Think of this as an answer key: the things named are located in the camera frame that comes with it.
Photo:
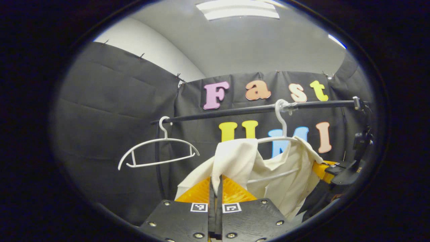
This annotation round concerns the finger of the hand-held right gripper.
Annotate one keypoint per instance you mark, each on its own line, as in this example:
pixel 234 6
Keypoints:
pixel 322 173
pixel 336 164

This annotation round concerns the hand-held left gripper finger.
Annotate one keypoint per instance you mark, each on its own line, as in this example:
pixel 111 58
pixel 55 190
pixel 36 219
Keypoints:
pixel 211 215
pixel 219 218

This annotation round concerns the cream collared shirt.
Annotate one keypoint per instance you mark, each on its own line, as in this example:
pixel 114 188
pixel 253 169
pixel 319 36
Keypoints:
pixel 285 188

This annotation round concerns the white plastic clothes hanger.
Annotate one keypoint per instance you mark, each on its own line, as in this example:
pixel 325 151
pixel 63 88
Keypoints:
pixel 165 139
pixel 284 127

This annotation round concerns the black clothes rack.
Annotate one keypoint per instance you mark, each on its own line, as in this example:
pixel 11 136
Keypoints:
pixel 235 111

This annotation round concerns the black backdrop cloth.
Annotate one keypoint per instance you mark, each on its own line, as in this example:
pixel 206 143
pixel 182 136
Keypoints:
pixel 100 117

